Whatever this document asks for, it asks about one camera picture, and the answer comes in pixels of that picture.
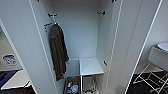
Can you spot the white wardrobe door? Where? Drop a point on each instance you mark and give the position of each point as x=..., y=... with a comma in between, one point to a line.
x=26, y=43
x=133, y=40

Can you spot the white wardrobe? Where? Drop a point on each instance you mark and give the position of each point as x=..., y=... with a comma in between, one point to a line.
x=83, y=36

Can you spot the white wardrobe shelf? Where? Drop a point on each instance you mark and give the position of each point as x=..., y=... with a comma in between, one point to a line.
x=90, y=66

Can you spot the olive garment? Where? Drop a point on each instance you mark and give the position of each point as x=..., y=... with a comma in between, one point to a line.
x=59, y=50

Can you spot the brown box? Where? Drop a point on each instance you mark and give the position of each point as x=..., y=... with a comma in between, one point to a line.
x=89, y=85

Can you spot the white hanger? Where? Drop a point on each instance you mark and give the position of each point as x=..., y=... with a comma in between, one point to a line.
x=53, y=22

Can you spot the blue bottle pack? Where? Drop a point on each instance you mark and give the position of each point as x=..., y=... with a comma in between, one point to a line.
x=72, y=88

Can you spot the white flat board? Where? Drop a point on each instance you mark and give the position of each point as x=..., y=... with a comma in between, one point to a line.
x=16, y=80

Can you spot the black rail bracket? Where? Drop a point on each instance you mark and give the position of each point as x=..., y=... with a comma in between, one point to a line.
x=52, y=15
x=101, y=13

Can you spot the orange frame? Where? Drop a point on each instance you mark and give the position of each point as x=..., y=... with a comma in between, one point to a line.
x=30, y=90

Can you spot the wall socket with blue label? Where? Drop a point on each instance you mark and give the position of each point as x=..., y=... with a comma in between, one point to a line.
x=10, y=59

